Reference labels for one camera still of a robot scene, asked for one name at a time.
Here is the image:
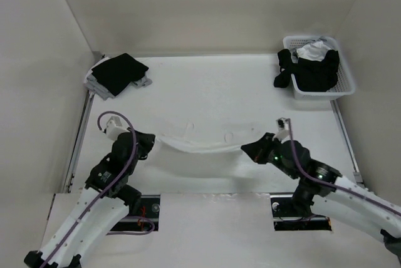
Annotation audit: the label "black garments in basket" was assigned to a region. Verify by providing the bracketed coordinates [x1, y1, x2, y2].
[294, 50, 340, 92]

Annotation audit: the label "left metal table rail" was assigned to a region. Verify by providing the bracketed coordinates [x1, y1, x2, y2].
[56, 80, 93, 193]

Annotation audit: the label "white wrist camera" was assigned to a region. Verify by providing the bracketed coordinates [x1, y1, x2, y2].
[103, 116, 128, 141]
[273, 118, 289, 142]

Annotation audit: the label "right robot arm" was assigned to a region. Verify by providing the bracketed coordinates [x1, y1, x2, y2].
[241, 133, 400, 256]

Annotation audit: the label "white tank top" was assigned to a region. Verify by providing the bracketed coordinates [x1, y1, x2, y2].
[156, 122, 262, 154]

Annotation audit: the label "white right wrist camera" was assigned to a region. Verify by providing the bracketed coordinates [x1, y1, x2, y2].
[273, 118, 289, 142]

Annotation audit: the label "right metal table rail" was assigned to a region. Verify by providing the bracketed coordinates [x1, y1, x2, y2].
[330, 100, 366, 188]

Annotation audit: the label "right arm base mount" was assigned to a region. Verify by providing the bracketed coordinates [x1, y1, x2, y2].
[270, 193, 332, 232]

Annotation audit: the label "folded black tank top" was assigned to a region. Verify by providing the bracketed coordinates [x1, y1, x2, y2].
[91, 53, 149, 97]

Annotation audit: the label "white plastic laundry basket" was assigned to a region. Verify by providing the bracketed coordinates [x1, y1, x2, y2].
[283, 34, 356, 101]

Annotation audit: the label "white garment in basket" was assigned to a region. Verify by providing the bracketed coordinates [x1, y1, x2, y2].
[296, 41, 331, 61]

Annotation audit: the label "black tank top hanging out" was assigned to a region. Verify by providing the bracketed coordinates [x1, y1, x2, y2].
[273, 49, 296, 88]

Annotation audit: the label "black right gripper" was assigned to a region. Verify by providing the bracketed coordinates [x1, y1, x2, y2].
[241, 131, 298, 179]

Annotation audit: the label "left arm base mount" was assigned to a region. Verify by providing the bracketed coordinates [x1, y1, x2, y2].
[110, 195, 161, 234]

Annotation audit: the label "metal table rail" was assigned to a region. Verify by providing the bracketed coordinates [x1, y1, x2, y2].
[330, 100, 366, 188]
[56, 80, 93, 193]

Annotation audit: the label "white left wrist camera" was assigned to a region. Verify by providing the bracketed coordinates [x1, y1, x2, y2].
[103, 116, 128, 141]

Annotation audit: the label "folded grey tank tops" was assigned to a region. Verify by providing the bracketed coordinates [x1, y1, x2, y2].
[83, 57, 152, 100]

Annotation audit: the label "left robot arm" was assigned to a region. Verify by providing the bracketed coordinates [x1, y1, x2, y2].
[24, 131, 155, 267]

